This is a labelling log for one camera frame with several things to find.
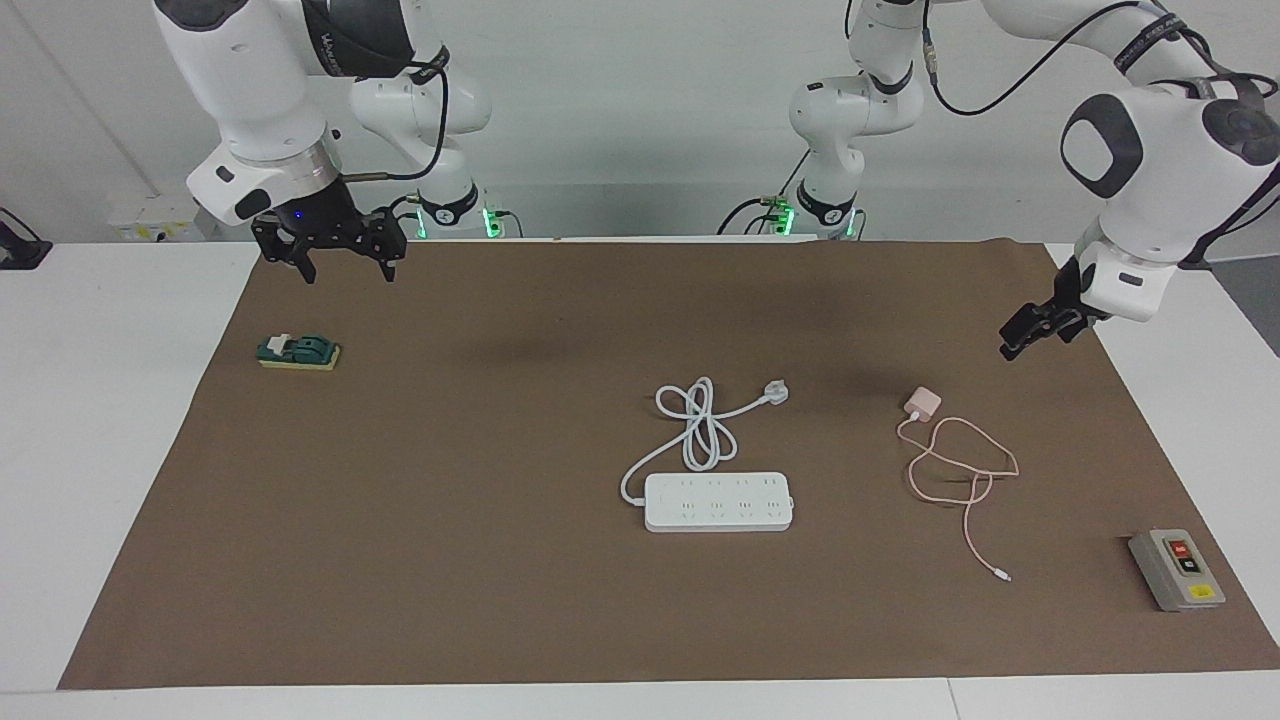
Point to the black clamp mount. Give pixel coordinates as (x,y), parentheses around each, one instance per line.
(20,255)

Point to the green yellow sponge block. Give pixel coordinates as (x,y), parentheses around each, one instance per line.
(310,350)

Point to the black angled stand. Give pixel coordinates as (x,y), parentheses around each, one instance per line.
(1197,263)

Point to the grey on-off switch box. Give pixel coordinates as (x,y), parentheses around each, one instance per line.
(1165,582)

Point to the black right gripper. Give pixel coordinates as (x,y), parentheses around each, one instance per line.
(325,230)

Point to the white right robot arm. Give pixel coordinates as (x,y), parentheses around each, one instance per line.
(250,80)

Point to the brown table mat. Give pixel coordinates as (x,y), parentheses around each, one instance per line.
(400,600)

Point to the pink charger adapter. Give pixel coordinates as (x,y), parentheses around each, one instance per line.
(922,405)

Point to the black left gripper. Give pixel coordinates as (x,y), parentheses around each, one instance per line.
(1070,310)

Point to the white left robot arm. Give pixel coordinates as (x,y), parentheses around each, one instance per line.
(1150,170)

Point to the white box with yellow label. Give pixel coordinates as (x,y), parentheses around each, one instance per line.
(140,226)

